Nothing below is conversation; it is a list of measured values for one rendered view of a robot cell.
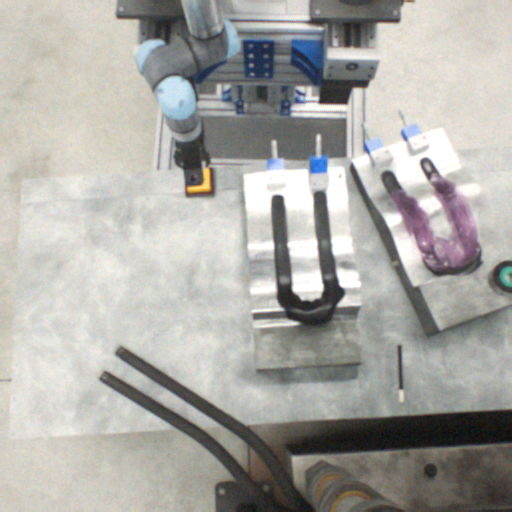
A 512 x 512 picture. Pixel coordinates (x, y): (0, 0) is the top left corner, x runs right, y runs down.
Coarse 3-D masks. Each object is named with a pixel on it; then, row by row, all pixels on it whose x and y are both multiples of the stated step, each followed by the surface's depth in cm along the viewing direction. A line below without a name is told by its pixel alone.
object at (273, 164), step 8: (272, 144) 147; (272, 152) 146; (272, 160) 145; (280, 160) 145; (272, 168) 144; (280, 168) 144; (272, 176) 142; (280, 176) 142; (272, 184) 142; (280, 184) 142
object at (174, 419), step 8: (96, 376) 140; (104, 376) 139; (112, 376) 139; (112, 384) 138; (120, 384) 138; (128, 384) 138; (120, 392) 137; (128, 392) 136; (136, 392) 136; (136, 400) 136; (144, 400) 135; (152, 400) 135; (144, 408) 135; (152, 408) 134; (160, 408) 134; (160, 416) 133; (168, 416) 133; (176, 416) 133; (176, 424) 132; (184, 424) 131; (184, 432) 131
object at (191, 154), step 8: (192, 144) 131; (184, 152) 131; (192, 152) 131; (200, 152) 133; (184, 160) 132; (192, 160) 132; (200, 160) 132; (184, 168) 133; (192, 168) 133; (200, 168) 133; (184, 176) 133; (192, 176) 133; (200, 176) 133; (192, 184) 134; (200, 184) 134
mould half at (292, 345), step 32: (256, 192) 144; (288, 192) 144; (256, 224) 142; (288, 224) 142; (256, 256) 139; (352, 256) 138; (256, 288) 133; (320, 288) 132; (352, 288) 132; (256, 320) 138; (288, 320) 138; (352, 320) 138; (256, 352) 136; (288, 352) 136; (320, 352) 136; (352, 352) 136
